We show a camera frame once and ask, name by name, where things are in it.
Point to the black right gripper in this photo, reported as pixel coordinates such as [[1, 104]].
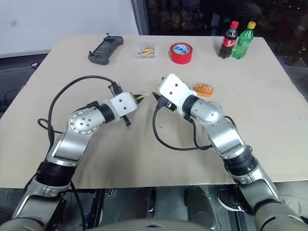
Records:
[[166, 103]]

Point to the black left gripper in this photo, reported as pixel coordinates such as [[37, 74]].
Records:
[[115, 88]]

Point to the thin yellow strip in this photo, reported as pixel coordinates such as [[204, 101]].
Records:
[[146, 94]]

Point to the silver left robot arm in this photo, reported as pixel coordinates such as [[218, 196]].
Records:
[[79, 122]]

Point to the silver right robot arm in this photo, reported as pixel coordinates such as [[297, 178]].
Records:
[[223, 134]]

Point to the orange bread toy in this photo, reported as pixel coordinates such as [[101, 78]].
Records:
[[203, 90]]

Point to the small clear plastic box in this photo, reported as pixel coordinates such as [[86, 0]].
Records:
[[145, 50]]

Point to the red tape roll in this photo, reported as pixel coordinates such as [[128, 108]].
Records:
[[181, 53]]

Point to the black handheld remote controller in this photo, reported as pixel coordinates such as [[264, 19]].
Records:
[[105, 49]]

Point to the cola bottle red cap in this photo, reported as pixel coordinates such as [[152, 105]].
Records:
[[227, 42]]

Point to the green soda bottle yellow cap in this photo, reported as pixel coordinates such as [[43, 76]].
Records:
[[242, 43]]

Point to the small black white floor object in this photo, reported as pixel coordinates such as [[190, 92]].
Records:
[[34, 64]]

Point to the black shoe white sole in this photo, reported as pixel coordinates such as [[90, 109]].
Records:
[[227, 201]]

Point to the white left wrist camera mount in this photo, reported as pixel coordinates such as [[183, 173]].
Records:
[[122, 104]]

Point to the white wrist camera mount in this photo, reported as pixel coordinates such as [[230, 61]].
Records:
[[122, 104], [175, 89]]

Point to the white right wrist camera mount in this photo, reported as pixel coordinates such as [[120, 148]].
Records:
[[175, 89]]

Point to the grey window frame post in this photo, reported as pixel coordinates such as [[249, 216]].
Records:
[[140, 16]]

